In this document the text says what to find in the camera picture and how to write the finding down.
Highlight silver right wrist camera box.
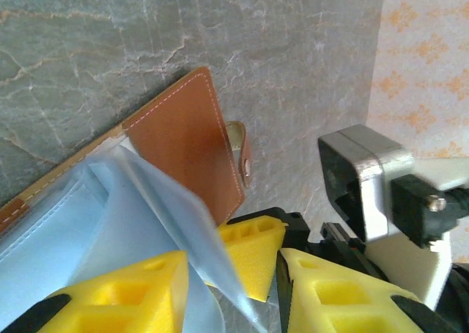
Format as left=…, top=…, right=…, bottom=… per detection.
left=317, top=123, right=416, bottom=244

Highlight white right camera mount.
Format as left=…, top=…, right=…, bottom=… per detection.
left=363, top=156, right=469, bottom=312

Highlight black camera cable plug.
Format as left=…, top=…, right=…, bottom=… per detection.
left=389, top=174, right=469, bottom=250

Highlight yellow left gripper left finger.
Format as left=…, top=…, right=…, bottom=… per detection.
left=0, top=249, right=190, bottom=333

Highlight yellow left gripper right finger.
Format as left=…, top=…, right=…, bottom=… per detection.
left=276, top=247, right=459, bottom=333

